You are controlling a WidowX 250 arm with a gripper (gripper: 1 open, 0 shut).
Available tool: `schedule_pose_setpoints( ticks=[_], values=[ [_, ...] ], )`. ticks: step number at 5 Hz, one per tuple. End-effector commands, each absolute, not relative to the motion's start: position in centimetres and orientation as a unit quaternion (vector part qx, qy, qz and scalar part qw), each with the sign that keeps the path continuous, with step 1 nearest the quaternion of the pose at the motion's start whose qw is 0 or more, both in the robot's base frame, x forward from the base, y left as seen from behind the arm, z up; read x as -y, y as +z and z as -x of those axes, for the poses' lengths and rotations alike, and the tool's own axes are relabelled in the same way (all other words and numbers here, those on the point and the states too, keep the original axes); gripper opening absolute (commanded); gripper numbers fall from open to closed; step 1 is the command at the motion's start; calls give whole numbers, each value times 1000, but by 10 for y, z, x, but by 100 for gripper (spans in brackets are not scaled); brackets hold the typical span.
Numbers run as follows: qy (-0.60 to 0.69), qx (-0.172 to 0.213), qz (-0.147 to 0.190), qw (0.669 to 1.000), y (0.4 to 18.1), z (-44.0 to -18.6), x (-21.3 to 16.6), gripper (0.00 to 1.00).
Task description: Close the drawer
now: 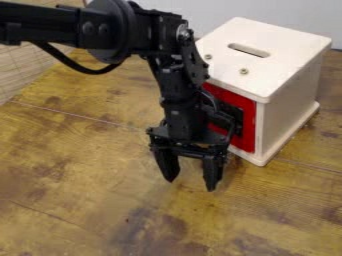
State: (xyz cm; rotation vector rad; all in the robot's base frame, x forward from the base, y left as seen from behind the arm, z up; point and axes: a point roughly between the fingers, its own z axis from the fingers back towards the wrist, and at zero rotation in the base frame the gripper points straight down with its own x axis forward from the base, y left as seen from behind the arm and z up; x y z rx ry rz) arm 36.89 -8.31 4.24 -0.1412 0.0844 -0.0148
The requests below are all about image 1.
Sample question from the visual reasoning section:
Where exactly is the white wooden cabinet box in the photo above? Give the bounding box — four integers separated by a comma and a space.
196, 17, 331, 166

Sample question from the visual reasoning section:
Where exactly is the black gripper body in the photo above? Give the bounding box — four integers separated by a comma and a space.
146, 94, 229, 159

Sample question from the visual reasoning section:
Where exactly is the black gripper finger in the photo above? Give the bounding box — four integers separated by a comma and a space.
203, 156, 225, 192
152, 148, 180, 182

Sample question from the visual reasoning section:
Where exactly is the red drawer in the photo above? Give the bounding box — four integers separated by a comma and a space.
203, 82, 256, 153

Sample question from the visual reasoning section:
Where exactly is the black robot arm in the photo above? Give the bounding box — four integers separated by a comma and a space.
0, 0, 235, 191

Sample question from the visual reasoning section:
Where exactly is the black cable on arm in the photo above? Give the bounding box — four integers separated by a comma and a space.
199, 89, 219, 113

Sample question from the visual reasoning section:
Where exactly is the black cable loop at arm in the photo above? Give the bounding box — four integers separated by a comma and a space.
34, 41, 124, 76

